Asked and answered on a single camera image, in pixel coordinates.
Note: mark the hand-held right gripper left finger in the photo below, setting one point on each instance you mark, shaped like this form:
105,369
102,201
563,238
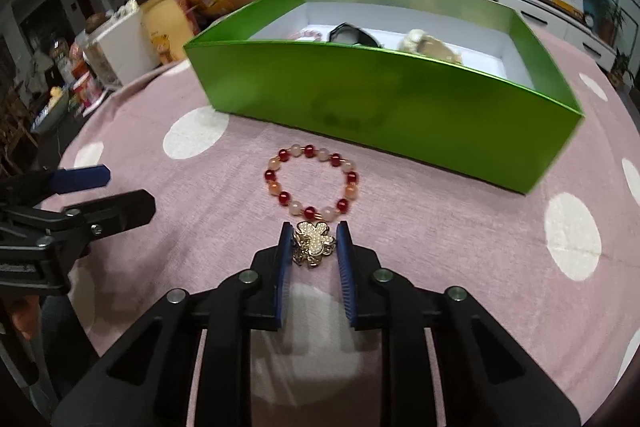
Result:
282,279

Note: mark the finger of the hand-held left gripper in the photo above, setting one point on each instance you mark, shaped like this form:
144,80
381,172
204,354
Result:
80,178
125,207

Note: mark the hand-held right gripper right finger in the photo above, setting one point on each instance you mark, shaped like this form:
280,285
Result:
346,279

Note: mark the gold pearl flower brooch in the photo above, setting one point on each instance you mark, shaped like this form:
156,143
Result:
312,242

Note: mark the green cardboard box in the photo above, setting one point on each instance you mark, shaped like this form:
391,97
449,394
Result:
400,127

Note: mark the beige wristwatch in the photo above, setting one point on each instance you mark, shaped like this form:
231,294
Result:
425,44

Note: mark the black wristwatch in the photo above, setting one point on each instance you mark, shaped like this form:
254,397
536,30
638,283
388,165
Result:
350,29

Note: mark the person's left hand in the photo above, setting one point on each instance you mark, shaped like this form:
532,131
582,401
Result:
25,317

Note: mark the yellow bottle with brown cap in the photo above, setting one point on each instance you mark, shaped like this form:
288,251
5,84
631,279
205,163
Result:
167,32

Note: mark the white television cabinet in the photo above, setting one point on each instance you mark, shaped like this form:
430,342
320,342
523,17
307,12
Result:
540,14

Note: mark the small potted plant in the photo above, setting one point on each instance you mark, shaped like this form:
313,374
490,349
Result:
622,69

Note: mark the small desk clock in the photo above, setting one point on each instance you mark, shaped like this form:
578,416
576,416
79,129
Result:
588,20

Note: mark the tall potted plant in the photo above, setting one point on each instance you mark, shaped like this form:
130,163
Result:
611,17

